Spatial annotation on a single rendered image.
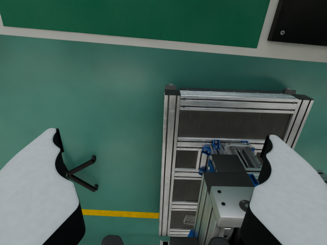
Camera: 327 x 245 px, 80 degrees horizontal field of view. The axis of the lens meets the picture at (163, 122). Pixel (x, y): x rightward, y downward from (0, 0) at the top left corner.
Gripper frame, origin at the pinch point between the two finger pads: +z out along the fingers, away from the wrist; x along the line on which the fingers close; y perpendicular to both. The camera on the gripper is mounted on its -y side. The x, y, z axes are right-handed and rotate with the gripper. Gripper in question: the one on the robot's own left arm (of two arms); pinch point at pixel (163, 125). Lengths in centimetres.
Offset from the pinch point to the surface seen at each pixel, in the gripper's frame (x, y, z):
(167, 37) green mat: 1.0, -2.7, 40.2
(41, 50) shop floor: -73, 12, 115
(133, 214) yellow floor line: -22, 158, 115
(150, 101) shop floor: -7, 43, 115
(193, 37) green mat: 7.5, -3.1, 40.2
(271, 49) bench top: 27.3, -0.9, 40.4
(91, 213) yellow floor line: -61, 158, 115
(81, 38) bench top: -19.8, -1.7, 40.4
